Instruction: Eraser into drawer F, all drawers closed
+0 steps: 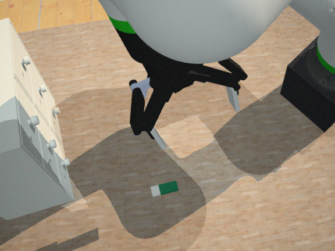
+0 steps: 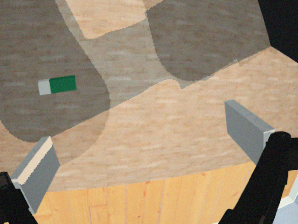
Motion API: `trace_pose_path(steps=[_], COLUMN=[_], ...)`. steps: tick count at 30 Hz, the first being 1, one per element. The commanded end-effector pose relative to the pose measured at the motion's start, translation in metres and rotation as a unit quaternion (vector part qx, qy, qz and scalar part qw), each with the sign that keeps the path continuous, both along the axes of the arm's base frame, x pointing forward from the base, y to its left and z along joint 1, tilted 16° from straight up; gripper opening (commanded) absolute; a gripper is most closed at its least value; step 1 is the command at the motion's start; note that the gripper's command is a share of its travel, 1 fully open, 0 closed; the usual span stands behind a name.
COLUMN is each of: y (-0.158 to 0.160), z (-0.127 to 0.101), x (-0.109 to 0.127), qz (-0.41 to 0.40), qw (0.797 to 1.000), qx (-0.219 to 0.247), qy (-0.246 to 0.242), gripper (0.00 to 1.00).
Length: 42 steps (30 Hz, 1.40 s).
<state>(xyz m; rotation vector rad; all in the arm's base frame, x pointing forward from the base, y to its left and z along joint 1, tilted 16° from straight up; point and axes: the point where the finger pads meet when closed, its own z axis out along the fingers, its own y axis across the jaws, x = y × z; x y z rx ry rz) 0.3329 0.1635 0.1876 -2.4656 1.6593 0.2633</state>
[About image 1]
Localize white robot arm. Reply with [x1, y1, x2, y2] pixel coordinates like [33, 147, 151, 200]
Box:
[98, 0, 335, 92]

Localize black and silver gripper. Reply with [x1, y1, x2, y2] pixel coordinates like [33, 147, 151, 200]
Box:
[129, 58, 248, 150]

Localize green and white eraser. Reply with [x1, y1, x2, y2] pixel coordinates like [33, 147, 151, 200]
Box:
[151, 181, 179, 197]

